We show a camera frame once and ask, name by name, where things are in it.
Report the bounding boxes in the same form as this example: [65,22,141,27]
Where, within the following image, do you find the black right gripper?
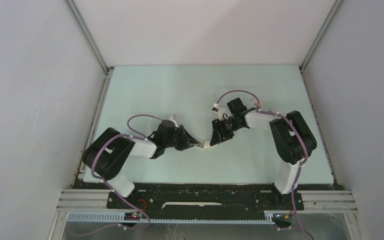
[210,117,243,146]

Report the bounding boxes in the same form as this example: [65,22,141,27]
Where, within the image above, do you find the white staple tray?
[195,141,206,149]

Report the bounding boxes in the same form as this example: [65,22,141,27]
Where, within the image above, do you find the aluminium frame rail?
[56,189,357,224]

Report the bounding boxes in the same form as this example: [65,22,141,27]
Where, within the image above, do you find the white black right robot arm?
[204,97,318,209]

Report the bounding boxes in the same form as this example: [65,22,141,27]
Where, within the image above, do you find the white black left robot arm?
[81,119,200,208]

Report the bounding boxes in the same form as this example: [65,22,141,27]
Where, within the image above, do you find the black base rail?
[105,180,304,221]

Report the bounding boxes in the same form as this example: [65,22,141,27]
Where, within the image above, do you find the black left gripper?
[163,124,198,151]

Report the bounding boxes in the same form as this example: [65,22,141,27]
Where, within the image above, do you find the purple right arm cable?
[215,89,315,240]

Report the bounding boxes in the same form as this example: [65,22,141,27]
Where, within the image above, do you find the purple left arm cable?
[90,114,163,233]

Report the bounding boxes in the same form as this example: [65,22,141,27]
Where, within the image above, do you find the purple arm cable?
[90,114,163,233]
[215,89,315,240]

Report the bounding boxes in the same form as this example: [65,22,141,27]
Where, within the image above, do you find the small white staple box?
[202,141,211,149]

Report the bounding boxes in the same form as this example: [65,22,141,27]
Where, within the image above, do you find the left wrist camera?
[168,114,179,128]

